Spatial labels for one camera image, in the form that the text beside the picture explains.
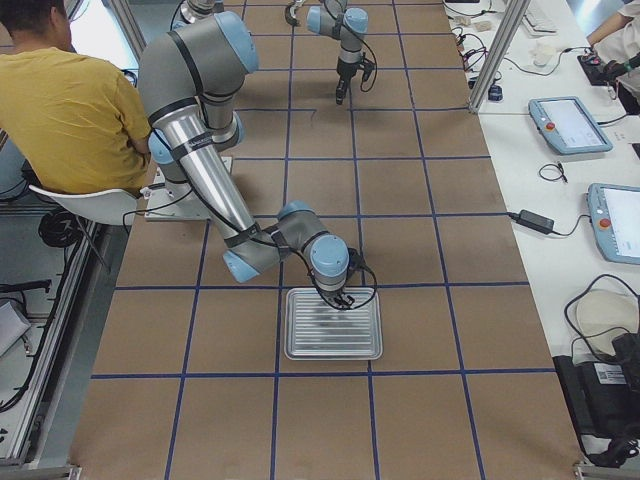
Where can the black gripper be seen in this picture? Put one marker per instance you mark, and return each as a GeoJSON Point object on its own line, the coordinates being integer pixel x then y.
{"type": "Point", "coordinates": [342, 81]}
{"type": "Point", "coordinates": [331, 296]}

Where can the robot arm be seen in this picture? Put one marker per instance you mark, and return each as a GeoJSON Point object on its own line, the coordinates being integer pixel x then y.
{"type": "Point", "coordinates": [187, 80]}
{"type": "Point", "coordinates": [348, 26]}

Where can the metal ribbed tray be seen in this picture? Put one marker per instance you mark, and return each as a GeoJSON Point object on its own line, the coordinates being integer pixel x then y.
{"type": "Point", "coordinates": [316, 331]}

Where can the white paper cup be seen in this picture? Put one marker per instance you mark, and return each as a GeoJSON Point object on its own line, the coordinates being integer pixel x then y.
{"type": "Point", "coordinates": [542, 54]}

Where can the black power adapter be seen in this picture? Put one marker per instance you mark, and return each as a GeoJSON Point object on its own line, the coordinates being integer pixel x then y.
{"type": "Point", "coordinates": [536, 222]}

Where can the blue teach pendant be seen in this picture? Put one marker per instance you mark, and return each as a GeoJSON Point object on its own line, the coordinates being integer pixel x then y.
{"type": "Point", "coordinates": [614, 213]}
{"type": "Point", "coordinates": [567, 126]}

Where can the white chair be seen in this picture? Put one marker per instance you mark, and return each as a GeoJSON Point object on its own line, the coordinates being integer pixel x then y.
{"type": "Point", "coordinates": [108, 207]}

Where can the person in yellow shirt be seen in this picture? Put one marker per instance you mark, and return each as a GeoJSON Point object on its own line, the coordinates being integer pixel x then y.
{"type": "Point", "coordinates": [77, 119]}

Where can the aluminium frame post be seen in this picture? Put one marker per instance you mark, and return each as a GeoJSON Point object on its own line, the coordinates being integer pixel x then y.
{"type": "Point", "coordinates": [510, 22]}

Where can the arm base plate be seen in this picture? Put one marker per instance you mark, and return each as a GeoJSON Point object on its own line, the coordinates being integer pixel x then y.
{"type": "Point", "coordinates": [171, 198]}

